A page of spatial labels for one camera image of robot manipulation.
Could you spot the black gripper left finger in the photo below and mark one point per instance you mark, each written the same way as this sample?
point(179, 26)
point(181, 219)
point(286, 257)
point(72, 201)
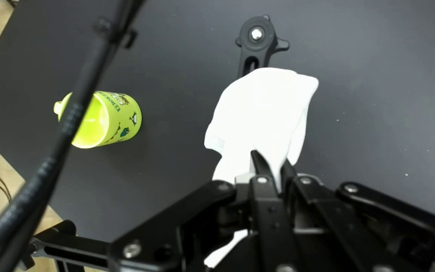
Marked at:
point(258, 212)

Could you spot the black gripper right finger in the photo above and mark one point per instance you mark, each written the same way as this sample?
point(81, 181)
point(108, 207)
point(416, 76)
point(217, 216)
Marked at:
point(348, 221)

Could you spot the white towel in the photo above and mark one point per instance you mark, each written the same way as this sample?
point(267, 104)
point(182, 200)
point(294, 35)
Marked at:
point(264, 115)

